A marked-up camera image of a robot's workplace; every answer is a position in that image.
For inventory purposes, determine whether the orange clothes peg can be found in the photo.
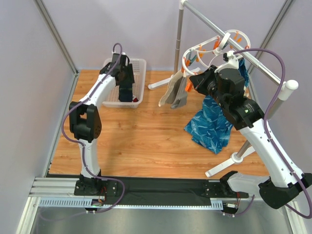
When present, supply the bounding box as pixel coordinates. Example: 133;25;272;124
185;82;193;92

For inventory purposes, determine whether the dark navy sock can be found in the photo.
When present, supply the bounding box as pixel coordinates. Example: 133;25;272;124
118;83;133;102

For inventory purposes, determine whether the cream beige sock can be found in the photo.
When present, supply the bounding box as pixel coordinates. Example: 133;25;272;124
158;71;183;107

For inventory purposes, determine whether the white round clip hanger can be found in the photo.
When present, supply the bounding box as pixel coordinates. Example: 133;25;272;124
181;29;251;75

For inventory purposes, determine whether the grey sock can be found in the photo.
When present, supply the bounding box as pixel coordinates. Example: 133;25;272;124
171;77;188;109

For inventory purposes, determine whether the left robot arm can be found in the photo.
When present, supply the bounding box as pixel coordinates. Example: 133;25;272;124
69;53;134;196

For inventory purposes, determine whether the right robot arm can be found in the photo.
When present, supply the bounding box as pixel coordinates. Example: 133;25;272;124
190;65;312;209

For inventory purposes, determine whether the white plastic basket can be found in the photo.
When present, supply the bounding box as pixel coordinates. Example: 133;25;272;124
101;58;148;109

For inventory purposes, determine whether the blue patterned cloth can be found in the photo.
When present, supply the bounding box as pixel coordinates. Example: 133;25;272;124
184;58;251;155

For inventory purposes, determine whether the metal drying rack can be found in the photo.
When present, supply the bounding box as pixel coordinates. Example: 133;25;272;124
148;0;299;178

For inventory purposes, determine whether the black base mat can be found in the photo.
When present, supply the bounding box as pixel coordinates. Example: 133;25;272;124
46;173;273;206

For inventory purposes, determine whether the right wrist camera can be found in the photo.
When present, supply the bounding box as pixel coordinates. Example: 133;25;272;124
214;50;239;73

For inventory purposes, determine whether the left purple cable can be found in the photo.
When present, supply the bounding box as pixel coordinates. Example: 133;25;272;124
38;43;126;221

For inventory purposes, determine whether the aluminium rail frame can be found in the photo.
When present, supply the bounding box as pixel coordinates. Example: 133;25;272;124
17;175;307;234

